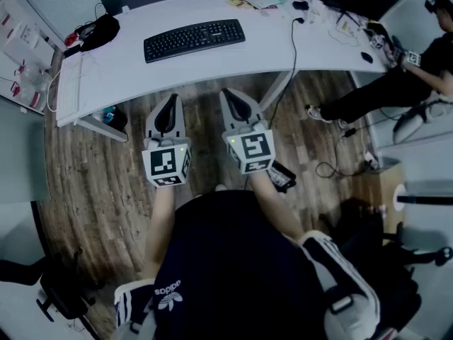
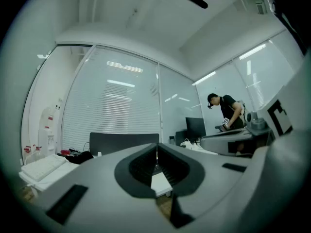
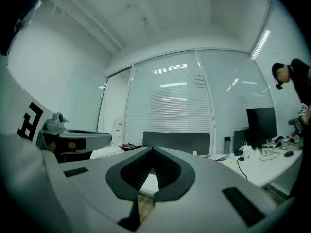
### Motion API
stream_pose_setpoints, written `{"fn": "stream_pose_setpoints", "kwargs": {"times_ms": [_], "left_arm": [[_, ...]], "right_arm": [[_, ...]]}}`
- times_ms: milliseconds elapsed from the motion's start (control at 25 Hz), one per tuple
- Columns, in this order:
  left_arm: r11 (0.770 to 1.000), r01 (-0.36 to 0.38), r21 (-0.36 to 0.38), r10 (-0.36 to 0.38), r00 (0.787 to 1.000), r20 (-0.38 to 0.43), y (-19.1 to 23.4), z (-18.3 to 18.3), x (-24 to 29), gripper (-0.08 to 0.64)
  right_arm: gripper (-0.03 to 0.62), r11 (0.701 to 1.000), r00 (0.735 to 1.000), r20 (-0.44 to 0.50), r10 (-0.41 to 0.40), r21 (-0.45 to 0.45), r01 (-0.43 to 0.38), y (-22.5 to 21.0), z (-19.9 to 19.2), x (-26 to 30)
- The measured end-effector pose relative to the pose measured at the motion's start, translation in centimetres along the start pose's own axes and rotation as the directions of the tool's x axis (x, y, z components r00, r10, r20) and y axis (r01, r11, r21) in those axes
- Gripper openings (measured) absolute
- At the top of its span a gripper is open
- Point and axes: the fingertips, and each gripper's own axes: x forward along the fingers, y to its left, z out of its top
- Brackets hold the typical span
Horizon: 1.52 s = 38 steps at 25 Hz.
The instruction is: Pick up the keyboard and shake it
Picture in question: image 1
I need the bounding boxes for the black bin with blue item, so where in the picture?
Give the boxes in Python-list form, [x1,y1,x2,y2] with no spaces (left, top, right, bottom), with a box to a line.
[101,105,128,131]

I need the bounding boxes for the cardboard box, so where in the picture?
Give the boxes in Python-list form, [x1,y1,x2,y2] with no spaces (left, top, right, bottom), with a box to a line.
[364,161,406,235]

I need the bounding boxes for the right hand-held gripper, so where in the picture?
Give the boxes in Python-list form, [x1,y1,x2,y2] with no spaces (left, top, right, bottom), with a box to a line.
[219,89,277,175]

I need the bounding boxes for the black keyboard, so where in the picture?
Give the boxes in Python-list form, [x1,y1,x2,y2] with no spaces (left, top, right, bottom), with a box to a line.
[143,18,246,64]

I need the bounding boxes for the black recorder box with screen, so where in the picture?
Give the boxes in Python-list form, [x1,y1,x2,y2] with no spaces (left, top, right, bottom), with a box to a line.
[267,159,297,193]

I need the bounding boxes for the person's navy striped shirt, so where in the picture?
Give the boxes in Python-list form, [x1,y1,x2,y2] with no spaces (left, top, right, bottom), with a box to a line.
[113,189,382,340]

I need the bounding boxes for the person's right forearm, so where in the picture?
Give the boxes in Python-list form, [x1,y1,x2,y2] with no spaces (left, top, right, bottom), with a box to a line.
[247,170,306,243]

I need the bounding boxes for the black office chair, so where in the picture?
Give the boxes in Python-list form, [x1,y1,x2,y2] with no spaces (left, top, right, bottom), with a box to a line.
[318,196,453,334]
[0,248,96,324]

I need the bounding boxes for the white keyboard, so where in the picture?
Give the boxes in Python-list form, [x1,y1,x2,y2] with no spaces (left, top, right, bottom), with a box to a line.
[56,53,84,118]

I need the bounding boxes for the white carton box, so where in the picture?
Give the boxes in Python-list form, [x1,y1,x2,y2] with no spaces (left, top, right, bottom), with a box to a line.
[3,21,56,71]

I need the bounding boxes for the grey cabinet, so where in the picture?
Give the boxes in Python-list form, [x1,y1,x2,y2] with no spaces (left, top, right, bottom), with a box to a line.
[0,97,50,205]

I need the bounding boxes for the thin white cable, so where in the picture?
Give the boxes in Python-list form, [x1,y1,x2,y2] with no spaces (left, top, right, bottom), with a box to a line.
[46,67,63,113]

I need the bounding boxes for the black power cable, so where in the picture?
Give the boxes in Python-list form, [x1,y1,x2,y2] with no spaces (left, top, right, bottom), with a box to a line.
[268,17,305,131]

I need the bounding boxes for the person's left forearm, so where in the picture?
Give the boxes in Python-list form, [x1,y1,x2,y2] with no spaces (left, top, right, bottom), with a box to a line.
[141,185,177,283]

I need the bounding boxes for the person's grey backpack strap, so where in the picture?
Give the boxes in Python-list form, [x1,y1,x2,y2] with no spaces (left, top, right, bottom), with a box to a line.
[323,285,382,340]
[118,315,159,340]

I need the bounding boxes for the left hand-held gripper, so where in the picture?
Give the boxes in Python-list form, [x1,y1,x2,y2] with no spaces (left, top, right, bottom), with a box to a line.
[141,93,193,189]

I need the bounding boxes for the white desk leg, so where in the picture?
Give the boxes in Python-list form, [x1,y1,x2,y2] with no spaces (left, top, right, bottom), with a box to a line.
[260,69,295,113]
[76,115,129,143]

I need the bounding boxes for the black bag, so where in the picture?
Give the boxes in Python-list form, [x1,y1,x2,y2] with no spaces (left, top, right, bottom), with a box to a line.
[78,13,121,52]

